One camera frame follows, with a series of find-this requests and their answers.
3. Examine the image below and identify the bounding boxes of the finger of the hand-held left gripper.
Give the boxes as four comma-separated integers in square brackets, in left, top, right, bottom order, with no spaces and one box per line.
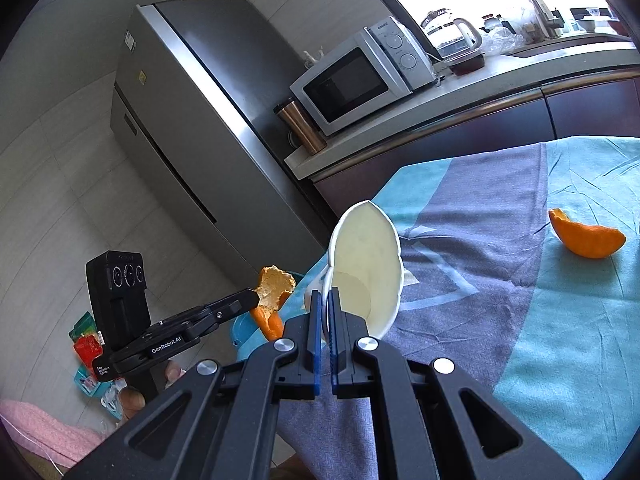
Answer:
[200,287,260,329]

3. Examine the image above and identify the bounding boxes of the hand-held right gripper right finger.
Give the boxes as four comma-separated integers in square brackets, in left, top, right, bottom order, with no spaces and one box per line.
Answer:
[327,285,583,480]

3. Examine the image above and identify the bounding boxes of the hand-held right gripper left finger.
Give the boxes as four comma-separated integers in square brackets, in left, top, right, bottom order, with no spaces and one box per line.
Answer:
[62,290,323,480]

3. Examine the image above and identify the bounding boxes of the orange peel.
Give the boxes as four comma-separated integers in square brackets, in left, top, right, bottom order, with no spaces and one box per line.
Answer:
[250,266,297,342]
[548,208,627,260]

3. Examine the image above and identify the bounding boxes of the crushed white paper cup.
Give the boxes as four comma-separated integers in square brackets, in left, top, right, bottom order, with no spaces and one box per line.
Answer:
[304,200,402,343]

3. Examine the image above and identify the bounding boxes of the person's left forearm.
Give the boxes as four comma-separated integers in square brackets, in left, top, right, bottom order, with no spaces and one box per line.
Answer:
[0,399,108,467]

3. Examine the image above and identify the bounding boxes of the person's left hand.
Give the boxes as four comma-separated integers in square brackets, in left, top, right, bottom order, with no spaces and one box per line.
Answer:
[117,364,187,420]

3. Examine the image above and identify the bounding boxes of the green packet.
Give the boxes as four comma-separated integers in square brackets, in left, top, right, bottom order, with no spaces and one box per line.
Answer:
[70,312,97,342]

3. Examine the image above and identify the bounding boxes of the red packet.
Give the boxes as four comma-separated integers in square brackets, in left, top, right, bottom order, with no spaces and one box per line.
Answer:
[75,335,104,367]

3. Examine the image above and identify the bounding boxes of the teal packet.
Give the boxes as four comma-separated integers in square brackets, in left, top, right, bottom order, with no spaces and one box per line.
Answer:
[75,365,114,399]

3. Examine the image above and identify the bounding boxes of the teal and grey tablecloth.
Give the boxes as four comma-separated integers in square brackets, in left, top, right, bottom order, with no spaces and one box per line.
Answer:
[277,136,640,480]

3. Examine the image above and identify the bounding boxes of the copper tumbler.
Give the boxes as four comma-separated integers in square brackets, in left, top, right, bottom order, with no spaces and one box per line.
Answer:
[273,100,328,156]

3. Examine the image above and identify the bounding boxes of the grey refrigerator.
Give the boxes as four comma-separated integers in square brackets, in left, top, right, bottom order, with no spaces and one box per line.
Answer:
[111,0,341,271]

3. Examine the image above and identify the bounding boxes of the white microwave oven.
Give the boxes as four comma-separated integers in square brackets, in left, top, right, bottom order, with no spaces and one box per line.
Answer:
[290,16,438,137]

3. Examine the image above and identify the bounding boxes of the kitchen counter cabinet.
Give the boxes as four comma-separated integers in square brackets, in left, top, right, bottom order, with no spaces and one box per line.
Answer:
[284,37,640,231]

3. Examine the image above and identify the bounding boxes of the dark red food box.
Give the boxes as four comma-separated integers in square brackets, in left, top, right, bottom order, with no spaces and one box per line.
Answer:
[445,52,487,77]

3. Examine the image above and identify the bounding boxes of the glass electric kettle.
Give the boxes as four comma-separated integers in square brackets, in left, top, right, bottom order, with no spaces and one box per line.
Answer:
[421,8,483,58]

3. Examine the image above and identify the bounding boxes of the clear plastic bag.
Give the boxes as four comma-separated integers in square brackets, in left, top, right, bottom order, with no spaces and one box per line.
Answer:
[482,10,532,54]

